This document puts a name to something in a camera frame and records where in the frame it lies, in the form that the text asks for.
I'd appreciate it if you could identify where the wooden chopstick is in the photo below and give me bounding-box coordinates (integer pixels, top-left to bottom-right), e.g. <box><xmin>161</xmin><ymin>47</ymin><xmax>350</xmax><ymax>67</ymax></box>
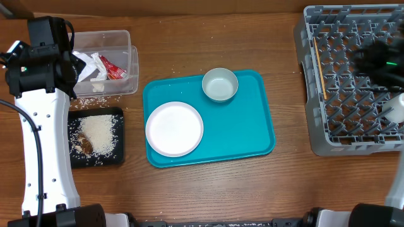
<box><xmin>313</xmin><ymin>37</ymin><xmax>327</xmax><ymax>100</ymax></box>

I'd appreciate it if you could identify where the white rice pile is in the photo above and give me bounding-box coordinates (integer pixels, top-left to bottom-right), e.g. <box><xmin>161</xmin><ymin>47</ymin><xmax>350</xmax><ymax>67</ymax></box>
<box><xmin>68</xmin><ymin>113</ymin><xmax>121</xmax><ymax>166</ymax></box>

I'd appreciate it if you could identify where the black plastic tray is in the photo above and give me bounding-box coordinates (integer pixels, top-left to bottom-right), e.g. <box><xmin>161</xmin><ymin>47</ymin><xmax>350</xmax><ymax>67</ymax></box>
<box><xmin>67</xmin><ymin>106</ymin><xmax>125</xmax><ymax>169</ymax></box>

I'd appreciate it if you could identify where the white napkin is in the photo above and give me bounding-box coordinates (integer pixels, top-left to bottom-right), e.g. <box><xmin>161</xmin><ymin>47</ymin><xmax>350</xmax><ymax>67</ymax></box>
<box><xmin>73</xmin><ymin>51</ymin><xmax>107</xmax><ymax>96</ymax></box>

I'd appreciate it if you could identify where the teal serving tray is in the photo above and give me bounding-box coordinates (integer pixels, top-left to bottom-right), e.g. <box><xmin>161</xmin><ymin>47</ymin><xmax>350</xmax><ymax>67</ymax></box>
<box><xmin>143</xmin><ymin>70</ymin><xmax>276</xmax><ymax>168</ymax></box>

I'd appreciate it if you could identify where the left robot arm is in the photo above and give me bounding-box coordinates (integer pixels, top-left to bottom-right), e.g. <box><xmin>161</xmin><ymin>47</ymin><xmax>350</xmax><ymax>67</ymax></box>
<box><xmin>1</xmin><ymin>40</ymin><xmax>136</xmax><ymax>226</ymax></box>

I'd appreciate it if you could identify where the scattered rice on table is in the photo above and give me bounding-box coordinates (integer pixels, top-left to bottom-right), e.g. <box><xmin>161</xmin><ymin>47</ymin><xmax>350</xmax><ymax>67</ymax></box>
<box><xmin>69</xmin><ymin>96</ymin><xmax>121</xmax><ymax>111</ymax></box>

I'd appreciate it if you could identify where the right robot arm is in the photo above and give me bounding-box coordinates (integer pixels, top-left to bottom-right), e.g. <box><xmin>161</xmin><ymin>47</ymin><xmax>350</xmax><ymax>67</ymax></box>
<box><xmin>299</xmin><ymin>38</ymin><xmax>403</xmax><ymax>227</ymax></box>

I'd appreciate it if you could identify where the white paper cup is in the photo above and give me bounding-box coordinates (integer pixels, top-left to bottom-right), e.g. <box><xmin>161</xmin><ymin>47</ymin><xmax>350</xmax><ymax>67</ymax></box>
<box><xmin>382</xmin><ymin>93</ymin><xmax>404</xmax><ymax>124</ymax></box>

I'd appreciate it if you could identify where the brown food scrap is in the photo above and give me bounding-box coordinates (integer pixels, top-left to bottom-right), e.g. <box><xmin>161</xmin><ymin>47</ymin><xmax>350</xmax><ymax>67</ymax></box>
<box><xmin>76</xmin><ymin>134</ymin><xmax>93</xmax><ymax>155</ymax></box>

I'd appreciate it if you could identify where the grey shallow bowl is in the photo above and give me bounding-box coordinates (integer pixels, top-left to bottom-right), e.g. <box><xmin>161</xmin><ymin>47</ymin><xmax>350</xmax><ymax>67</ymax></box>
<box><xmin>202</xmin><ymin>67</ymin><xmax>239</xmax><ymax>102</ymax></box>

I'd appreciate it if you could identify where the clear plastic bin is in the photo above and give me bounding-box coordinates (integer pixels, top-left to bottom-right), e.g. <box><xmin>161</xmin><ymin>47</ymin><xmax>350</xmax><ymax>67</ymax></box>
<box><xmin>73</xmin><ymin>30</ymin><xmax>139</xmax><ymax>98</ymax></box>

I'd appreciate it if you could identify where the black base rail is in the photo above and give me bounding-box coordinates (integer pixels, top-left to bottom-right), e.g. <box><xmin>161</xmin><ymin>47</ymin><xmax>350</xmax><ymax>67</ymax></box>
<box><xmin>134</xmin><ymin>218</ymin><xmax>302</xmax><ymax>227</ymax></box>

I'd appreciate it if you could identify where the large white plate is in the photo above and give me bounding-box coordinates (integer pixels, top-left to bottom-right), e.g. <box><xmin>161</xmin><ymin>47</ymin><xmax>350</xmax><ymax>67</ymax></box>
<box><xmin>145</xmin><ymin>102</ymin><xmax>204</xmax><ymax>158</ymax></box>

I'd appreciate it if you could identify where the grey dishwasher rack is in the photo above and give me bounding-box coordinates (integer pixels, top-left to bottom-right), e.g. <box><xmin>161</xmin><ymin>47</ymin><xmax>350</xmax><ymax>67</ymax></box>
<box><xmin>294</xmin><ymin>4</ymin><xmax>403</xmax><ymax>156</ymax></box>

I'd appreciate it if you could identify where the red snack wrapper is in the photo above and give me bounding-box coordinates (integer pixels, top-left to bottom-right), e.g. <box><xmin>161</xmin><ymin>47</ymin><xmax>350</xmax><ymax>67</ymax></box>
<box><xmin>99</xmin><ymin>55</ymin><xmax>128</xmax><ymax>80</ymax></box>

